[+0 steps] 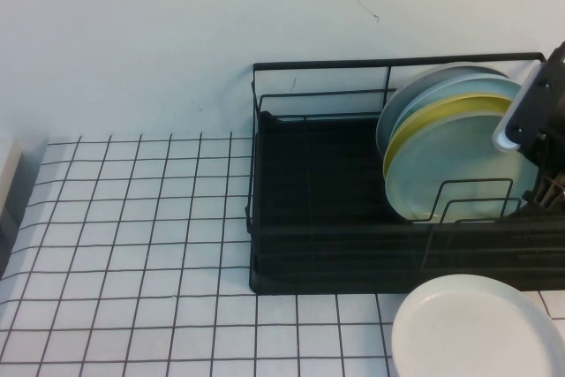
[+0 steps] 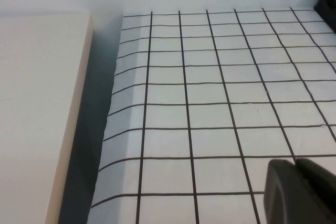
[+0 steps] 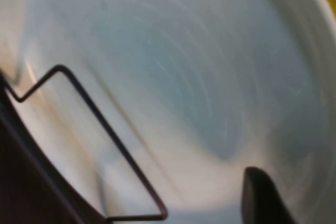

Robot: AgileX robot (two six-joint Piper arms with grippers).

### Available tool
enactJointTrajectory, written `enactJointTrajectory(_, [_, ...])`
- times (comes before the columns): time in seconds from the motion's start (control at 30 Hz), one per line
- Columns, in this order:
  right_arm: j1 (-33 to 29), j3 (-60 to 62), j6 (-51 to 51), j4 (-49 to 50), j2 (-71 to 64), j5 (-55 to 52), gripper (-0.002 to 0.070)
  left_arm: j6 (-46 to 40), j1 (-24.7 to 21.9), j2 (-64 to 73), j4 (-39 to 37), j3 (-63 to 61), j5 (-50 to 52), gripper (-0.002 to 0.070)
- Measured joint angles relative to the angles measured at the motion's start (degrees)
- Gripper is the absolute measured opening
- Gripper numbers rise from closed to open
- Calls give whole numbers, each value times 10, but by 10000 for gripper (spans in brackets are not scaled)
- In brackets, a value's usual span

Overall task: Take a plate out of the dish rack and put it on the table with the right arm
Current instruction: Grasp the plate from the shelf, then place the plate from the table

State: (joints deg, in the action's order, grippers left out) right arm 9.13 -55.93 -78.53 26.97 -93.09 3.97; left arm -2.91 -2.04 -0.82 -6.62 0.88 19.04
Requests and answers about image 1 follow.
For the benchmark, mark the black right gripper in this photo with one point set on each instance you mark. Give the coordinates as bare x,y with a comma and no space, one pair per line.
552,143

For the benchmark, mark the mint green plate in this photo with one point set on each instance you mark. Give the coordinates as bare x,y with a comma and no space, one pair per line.
459,160

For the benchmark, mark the yellow plate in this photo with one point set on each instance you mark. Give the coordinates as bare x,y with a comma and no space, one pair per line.
454,106

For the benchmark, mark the light blue plate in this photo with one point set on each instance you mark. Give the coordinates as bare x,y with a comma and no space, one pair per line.
476,88

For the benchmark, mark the white plate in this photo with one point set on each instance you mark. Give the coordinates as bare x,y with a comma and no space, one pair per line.
472,333

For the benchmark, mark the grey plate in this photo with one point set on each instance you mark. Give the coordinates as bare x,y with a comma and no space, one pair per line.
421,82

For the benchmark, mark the white black-grid tablecloth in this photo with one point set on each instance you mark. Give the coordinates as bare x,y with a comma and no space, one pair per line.
132,262

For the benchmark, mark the beige rectangular block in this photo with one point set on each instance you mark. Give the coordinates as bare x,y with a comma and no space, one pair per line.
8,174

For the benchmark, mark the white-edged black wrist camera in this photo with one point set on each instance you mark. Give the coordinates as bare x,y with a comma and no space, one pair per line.
529,103

